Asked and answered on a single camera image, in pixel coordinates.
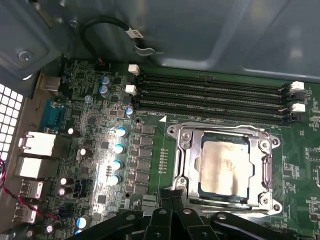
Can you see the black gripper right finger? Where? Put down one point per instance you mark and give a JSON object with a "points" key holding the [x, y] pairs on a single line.
{"points": [[192, 225]]}

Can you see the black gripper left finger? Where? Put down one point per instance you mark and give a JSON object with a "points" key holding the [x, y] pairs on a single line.
{"points": [[160, 225]]}

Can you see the metal CPU socket cover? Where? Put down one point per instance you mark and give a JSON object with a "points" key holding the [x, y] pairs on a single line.
{"points": [[220, 200]]}

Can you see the silver square CPU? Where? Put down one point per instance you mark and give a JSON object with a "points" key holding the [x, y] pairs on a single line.
{"points": [[222, 167]]}

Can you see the CPU socket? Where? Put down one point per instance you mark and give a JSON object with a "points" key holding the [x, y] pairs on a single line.
{"points": [[272, 143]]}

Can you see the black RAM slot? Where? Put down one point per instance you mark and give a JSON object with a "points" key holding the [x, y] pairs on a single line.
{"points": [[212, 80], [212, 101], [212, 90], [212, 111]]}

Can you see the small cylindrical capacitor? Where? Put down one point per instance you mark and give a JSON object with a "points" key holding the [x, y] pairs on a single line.
{"points": [[85, 152], [66, 181], [105, 81], [118, 148], [82, 222], [116, 165], [121, 131], [73, 131], [104, 91], [129, 111], [115, 180]]}

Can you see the green motherboard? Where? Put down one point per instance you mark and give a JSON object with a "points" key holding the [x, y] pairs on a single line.
{"points": [[155, 140]]}

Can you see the silver rear port block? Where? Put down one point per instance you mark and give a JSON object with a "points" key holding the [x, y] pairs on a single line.
{"points": [[50, 83], [40, 143], [35, 168], [31, 189], [26, 213]]}

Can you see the blue serial port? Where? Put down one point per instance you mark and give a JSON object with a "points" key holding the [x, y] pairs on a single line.
{"points": [[53, 115]]}

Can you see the black grey PC case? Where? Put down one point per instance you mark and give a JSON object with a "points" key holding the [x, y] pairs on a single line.
{"points": [[200, 30]]}

